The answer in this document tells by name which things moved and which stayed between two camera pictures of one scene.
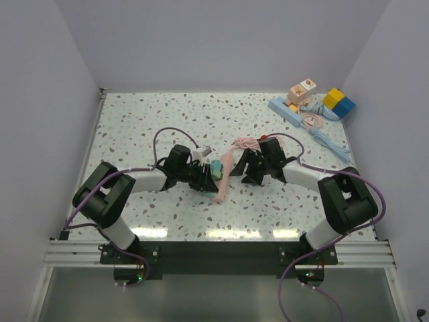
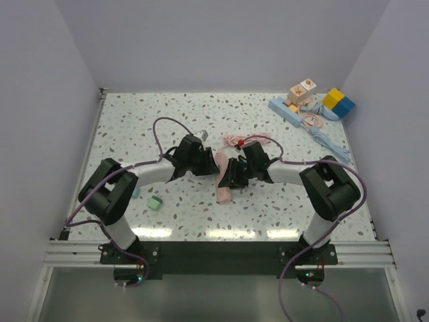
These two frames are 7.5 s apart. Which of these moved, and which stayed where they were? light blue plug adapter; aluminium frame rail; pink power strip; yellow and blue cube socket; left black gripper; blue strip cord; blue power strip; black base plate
Moved: light blue plug adapter; pink power strip; left black gripper
Stayed: black base plate; blue power strip; aluminium frame rail; blue strip cord; yellow and blue cube socket
